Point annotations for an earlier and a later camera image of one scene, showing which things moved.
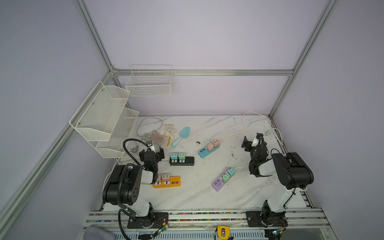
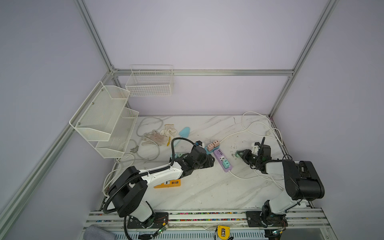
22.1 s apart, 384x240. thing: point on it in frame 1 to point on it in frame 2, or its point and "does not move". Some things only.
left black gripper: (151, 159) to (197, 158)
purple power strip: (219, 183) to (221, 157)
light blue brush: (184, 133) does not move
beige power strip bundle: (163, 137) does not move
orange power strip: (174, 181) does not move
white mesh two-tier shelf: (104, 120) does not move
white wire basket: (150, 80) does not move
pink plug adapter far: (216, 143) does not move
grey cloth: (95, 232) does not move
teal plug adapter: (231, 171) to (226, 163)
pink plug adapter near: (210, 147) does not move
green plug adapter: (225, 177) to (237, 155)
